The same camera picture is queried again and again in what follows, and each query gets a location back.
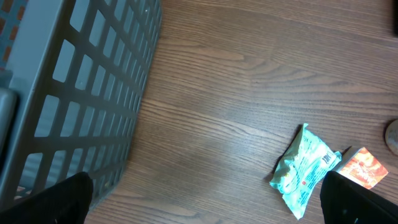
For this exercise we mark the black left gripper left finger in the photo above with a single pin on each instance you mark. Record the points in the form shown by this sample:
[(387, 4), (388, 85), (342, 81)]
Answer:
[(65, 202)]

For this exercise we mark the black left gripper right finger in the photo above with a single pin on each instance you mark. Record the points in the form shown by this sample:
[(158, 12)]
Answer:
[(344, 201)]

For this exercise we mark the orange snack packet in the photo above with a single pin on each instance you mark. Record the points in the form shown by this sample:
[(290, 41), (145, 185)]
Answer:
[(360, 166)]

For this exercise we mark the teal snack packet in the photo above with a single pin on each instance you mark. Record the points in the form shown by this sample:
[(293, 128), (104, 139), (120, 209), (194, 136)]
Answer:
[(303, 165)]

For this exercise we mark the green round lid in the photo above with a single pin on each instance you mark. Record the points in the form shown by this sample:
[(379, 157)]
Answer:
[(391, 136)]

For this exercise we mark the grey plastic mesh basket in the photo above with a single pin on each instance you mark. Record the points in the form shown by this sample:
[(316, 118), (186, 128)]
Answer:
[(73, 74)]

